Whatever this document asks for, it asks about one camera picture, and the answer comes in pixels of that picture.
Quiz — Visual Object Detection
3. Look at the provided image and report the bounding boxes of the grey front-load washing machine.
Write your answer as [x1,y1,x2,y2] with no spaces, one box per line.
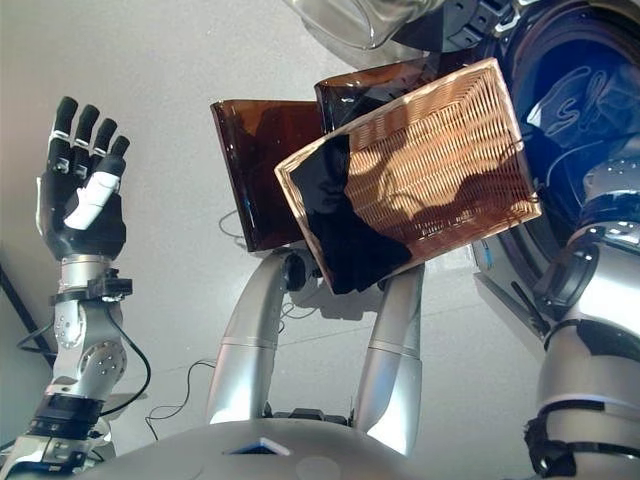
[439,0,640,341]

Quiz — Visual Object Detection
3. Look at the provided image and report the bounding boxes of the silver robot torso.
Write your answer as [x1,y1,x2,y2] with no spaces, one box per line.
[99,417,531,480]

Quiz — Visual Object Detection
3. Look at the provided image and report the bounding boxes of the right silver robot leg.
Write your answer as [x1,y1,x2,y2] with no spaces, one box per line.
[352,262,426,456]

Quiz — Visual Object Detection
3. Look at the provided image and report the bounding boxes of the round glass washer door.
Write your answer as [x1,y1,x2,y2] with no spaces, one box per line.
[284,0,501,54]

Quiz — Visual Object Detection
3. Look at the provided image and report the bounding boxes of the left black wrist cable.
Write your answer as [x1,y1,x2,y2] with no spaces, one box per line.
[0,309,151,451]

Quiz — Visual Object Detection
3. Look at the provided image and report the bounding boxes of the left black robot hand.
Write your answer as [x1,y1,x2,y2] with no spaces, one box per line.
[35,96,132,261]

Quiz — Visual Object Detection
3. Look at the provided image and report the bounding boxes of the left silver robot leg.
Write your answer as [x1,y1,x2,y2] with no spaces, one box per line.
[207,252,306,426]

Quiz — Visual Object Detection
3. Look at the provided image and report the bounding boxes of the wicker laundry basket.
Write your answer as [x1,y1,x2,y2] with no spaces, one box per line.
[273,57,544,296]

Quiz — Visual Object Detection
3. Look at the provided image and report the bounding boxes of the black garment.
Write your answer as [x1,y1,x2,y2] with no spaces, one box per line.
[289,133,414,296]

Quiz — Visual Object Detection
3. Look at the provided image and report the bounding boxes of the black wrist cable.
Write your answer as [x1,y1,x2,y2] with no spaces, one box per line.
[509,279,554,336]
[0,309,151,451]

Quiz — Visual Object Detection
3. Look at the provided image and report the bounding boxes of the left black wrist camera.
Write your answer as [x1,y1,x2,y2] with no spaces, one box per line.
[87,269,134,304]

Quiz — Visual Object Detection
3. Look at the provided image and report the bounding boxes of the thin white floor cable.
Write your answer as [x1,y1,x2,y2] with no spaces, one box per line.
[218,208,251,247]

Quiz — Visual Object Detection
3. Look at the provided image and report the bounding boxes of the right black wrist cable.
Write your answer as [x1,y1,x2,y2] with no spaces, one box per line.
[509,279,554,336]

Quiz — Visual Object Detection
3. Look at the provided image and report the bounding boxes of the silver robot leg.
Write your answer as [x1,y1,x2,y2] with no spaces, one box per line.
[352,262,426,456]
[207,252,306,426]

